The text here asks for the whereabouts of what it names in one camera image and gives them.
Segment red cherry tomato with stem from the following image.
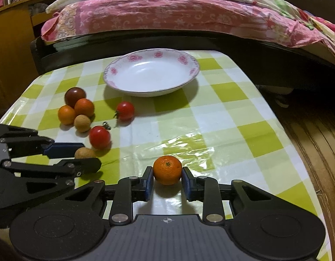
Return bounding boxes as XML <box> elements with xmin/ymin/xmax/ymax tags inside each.
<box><xmin>114</xmin><ymin>101</ymin><xmax>135</xmax><ymax>121</ymax></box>

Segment wooden cabinet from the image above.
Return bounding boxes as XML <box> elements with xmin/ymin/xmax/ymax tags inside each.
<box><xmin>0</xmin><ymin>0</ymin><xmax>55</xmax><ymax>117</ymax></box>

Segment green white checkered tablecloth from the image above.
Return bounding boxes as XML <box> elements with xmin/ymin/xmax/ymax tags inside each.
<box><xmin>0</xmin><ymin>49</ymin><xmax>333</xmax><ymax>261</ymax></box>

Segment white plate, pink flowers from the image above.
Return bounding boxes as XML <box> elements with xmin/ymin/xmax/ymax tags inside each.
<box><xmin>103</xmin><ymin>48</ymin><xmax>200</xmax><ymax>97</ymax></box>

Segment yellow-orange cherry tomato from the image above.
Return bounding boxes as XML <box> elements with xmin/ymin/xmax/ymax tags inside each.
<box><xmin>58</xmin><ymin>105</ymin><xmax>76</xmax><ymax>125</ymax></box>

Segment pink floral quilt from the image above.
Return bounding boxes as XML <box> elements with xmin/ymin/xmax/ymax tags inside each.
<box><xmin>41</xmin><ymin>0</ymin><xmax>335</xmax><ymax>59</ymax></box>

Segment small orange tangerine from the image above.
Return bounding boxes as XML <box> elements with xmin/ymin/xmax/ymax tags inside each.
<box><xmin>153</xmin><ymin>156</ymin><xmax>182</xmax><ymax>186</ymax></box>

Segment tan longan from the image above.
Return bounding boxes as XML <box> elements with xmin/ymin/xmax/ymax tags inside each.
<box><xmin>74</xmin><ymin>147</ymin><xmax>97</xmax><ymax>159</ymax></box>

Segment orange cherry tomato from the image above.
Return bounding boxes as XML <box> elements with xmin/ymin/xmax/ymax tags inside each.
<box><xmin>74</xmin><ymin>98</ymin><xmax>95</xmax><ymax>118</ymax></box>

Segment black sofa bed frame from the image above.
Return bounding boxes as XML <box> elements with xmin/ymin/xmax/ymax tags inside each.
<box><xmin>30</xmin><ymin>30</ymin><xmax>335</xmax><ymax>92</ymax></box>

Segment tan longan fruit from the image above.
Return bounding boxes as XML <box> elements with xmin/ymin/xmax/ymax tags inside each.
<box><xmin>74</xmin><ymin>114</ymin><xmax>91</xmax><ymax>133</ymax></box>

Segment dark purple tomato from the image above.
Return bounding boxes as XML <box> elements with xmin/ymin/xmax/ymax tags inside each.
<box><xmin>64</xmin><ymin>87</ymin><xmax>86</xmax><ymax>108</ymax></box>

